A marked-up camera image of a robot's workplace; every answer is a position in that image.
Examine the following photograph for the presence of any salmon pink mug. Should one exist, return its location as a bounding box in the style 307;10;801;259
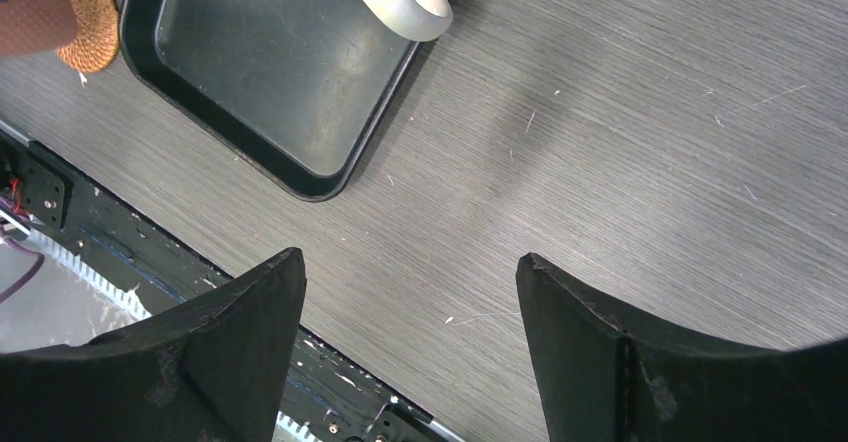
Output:
1;0;78;58

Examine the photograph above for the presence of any black plastic tray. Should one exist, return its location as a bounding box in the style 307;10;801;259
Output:
120;0;425;202

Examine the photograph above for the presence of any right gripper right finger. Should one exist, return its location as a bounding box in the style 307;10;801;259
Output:
516;253;847;441

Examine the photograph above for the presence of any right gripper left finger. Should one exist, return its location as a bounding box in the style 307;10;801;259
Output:
1;248;307;441

